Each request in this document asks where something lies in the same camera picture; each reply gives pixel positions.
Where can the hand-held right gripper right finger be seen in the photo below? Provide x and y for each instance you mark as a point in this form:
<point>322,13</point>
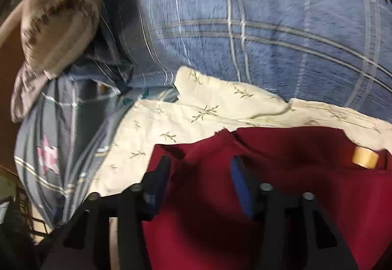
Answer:
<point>242,187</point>

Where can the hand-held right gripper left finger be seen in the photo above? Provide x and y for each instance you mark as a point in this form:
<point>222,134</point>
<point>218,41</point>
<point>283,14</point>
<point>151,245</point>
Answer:
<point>161,179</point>

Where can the dark red sweater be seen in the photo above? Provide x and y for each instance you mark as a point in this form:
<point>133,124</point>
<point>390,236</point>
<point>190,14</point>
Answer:
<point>306,172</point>

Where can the cream leaf-print bed sheet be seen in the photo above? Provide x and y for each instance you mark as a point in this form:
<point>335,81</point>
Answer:
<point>196,110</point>

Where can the blue plaid pillow pink print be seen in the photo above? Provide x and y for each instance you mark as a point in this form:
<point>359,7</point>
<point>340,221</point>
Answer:
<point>52,141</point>

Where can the dark slatted rack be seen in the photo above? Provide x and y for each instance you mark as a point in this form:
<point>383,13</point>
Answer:
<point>21,211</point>

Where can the blue plaid quilt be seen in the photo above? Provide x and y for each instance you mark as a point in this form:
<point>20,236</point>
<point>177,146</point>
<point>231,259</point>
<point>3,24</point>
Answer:
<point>245,28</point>

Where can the brown striped cloth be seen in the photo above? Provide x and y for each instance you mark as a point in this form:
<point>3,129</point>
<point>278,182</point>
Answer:
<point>58,28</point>

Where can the brown wooden headboard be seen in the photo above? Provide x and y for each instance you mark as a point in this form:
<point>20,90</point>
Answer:
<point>9,74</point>

